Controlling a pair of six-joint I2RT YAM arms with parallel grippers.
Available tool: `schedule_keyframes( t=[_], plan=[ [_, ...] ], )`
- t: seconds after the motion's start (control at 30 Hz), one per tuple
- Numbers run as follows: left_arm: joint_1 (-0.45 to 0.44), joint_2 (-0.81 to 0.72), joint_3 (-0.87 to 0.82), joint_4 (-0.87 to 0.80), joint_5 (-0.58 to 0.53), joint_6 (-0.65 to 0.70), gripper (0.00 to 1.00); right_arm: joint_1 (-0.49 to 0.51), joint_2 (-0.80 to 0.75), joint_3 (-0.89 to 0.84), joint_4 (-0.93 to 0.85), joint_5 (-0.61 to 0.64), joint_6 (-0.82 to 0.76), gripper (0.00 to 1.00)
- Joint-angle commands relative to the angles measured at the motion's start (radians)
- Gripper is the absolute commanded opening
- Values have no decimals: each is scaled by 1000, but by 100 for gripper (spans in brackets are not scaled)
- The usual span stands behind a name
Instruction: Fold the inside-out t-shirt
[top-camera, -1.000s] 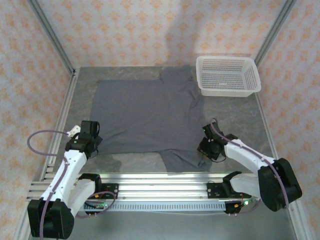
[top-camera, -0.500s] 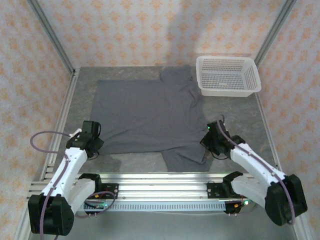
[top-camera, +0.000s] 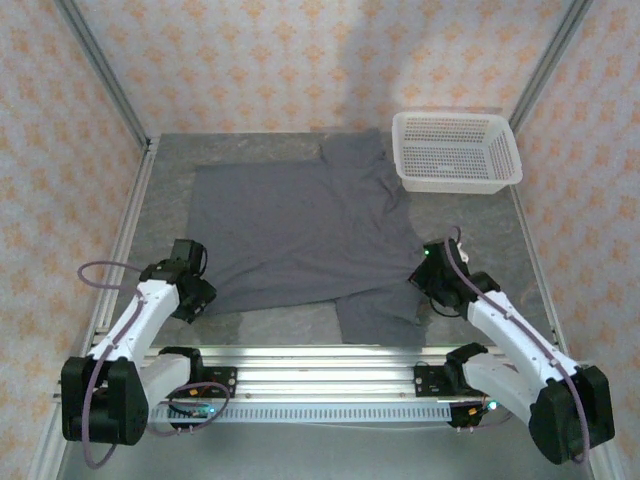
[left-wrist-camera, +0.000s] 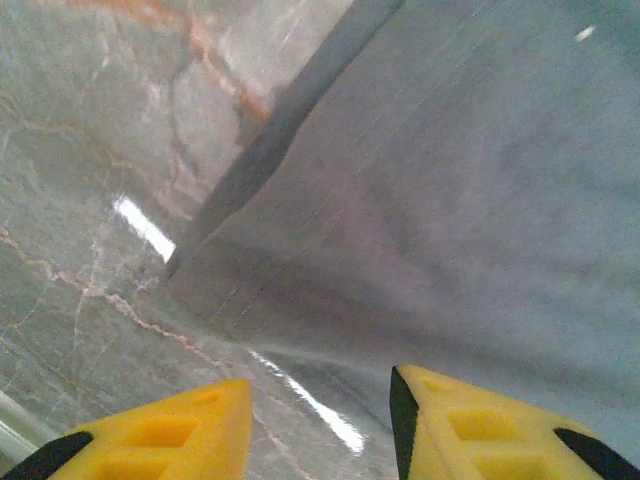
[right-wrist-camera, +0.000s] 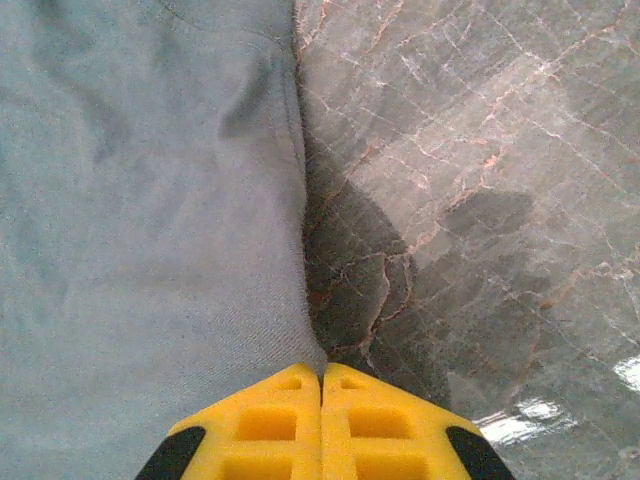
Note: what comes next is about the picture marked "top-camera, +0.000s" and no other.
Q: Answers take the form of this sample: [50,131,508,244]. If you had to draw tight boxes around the grey t-shirt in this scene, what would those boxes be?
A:
[187,128,431,346]

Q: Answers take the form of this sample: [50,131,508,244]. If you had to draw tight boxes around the white perforated plastic basket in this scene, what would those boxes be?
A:
[391,110,525,195]

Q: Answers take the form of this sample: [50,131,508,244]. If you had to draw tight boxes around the small green-lit circuit board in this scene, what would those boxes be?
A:
[467,398,509,416]
[172,402,217,419]

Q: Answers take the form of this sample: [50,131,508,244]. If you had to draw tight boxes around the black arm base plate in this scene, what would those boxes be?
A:
[199,366,239,400]
[413,363,454,399]

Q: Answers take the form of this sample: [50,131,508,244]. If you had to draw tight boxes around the aluminium table side rail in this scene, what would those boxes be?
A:
[509,184,627,480]
[27,135,162,480]

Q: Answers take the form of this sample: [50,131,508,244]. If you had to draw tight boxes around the wide aluminium mounting rail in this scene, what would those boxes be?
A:
[52,343,551,402]

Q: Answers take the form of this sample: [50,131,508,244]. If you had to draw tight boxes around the slotted grey cable duct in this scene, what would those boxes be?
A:
[147,403,454,424]

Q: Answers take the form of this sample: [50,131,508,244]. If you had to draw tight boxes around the aluminium frame post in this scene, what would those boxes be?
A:
[507,0,596,134]
[52,0,154,151]

